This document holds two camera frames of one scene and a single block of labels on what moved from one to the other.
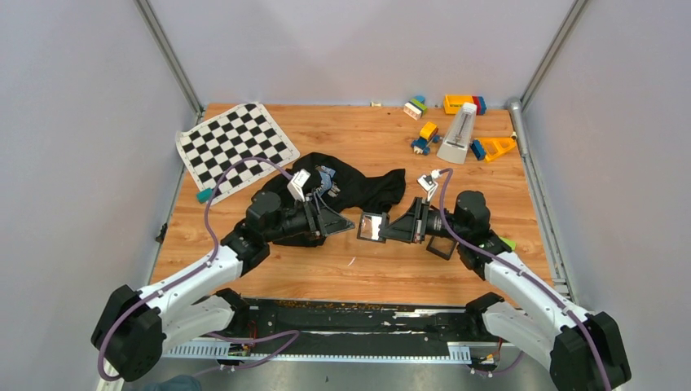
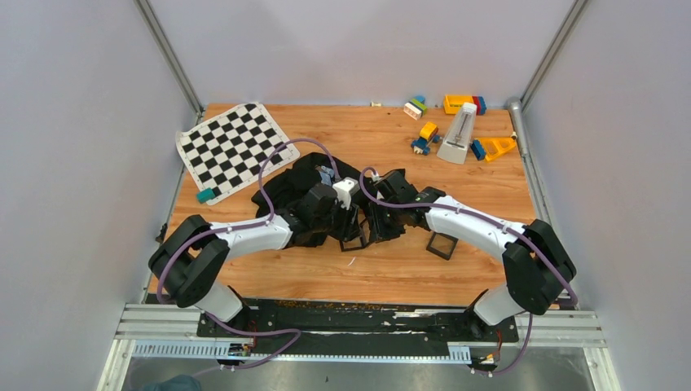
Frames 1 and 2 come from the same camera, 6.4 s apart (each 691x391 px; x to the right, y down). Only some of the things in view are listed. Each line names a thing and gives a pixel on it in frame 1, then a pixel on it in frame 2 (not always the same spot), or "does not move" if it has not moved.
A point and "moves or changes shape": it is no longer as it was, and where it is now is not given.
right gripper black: (408, 228) → (380, 232)
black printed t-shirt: (334, 182) does not move
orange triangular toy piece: (495, 147) does not move
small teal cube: (204, 195) does not move
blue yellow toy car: (428, 133) does not move
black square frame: (369, 224) moves or changes shape
